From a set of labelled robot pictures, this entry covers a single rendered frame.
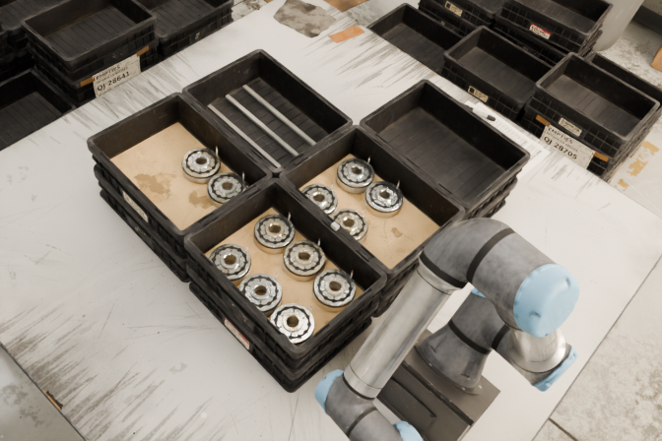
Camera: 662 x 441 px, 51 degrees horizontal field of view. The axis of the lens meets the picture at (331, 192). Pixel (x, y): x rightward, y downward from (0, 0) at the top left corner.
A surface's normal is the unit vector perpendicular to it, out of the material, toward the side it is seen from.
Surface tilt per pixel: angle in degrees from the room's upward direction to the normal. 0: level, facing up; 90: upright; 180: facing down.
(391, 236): 0
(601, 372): 0
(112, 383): 0
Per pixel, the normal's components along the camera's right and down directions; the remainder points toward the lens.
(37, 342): 0.11, -0.62
